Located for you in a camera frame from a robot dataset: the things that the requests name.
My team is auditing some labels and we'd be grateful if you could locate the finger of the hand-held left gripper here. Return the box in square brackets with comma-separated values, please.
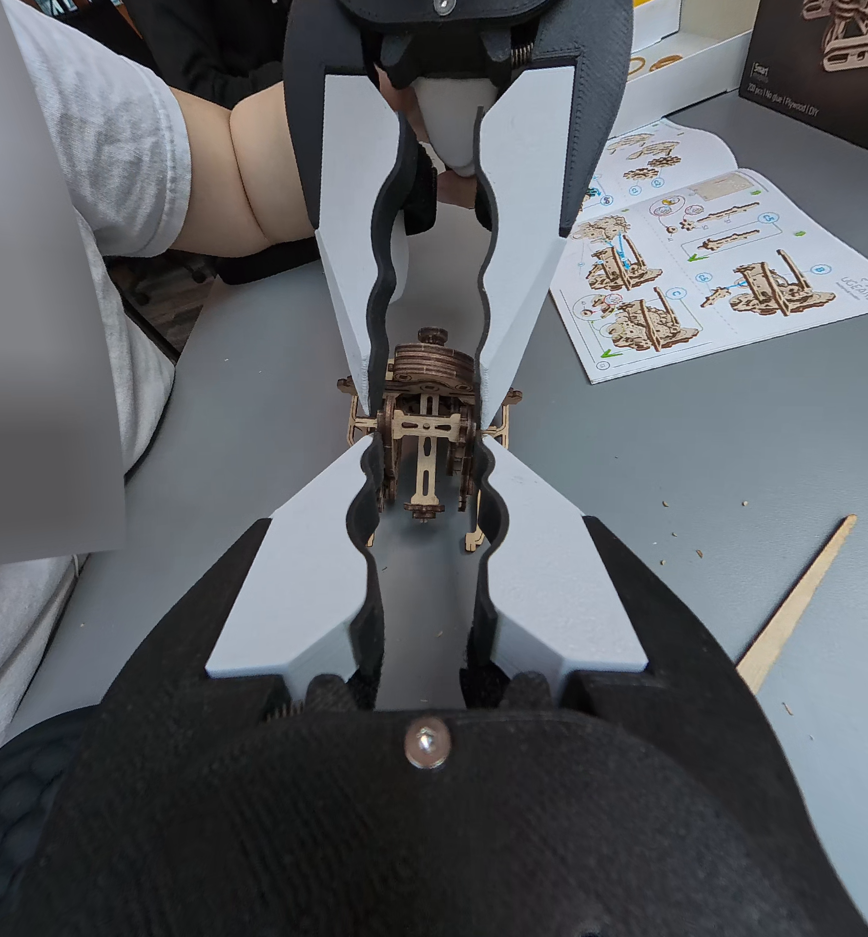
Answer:
[315, 69, 422, 416]
[473, 67, 579, 424]

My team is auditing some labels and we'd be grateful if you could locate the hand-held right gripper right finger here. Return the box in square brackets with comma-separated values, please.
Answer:
[469, 437, 650, 709]

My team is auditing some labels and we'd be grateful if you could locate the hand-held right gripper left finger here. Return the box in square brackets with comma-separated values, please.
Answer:
[206, 437, 385, 709]

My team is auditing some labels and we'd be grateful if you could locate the wooden mechanical model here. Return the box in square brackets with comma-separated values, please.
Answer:
[337, 327, 523, 554]

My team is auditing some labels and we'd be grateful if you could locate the grey desk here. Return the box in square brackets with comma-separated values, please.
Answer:
[9, 91, 868, 937]

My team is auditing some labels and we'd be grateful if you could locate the person's left hand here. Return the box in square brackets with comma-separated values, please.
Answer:
[436, 170, 480, 210]

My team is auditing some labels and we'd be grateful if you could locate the black jacket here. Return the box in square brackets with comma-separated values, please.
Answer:
[135, 0, 290, 112]

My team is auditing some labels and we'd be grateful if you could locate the white cardboard box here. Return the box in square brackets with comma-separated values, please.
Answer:
[626, 0, 754, 122]

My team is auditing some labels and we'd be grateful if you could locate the illustrated instruction booklet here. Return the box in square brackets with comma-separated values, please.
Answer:
[551, 119, 868, 386]

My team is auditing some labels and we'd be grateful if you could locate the thin wooden stick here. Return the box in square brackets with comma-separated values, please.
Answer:
[736, 514, 859, 696]

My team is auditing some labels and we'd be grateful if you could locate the black model kit box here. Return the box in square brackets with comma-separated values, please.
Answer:
[738, 0, 868, 165]

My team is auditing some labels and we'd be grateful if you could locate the black cushion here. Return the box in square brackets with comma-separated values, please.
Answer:
[0, 706, 107, 937]

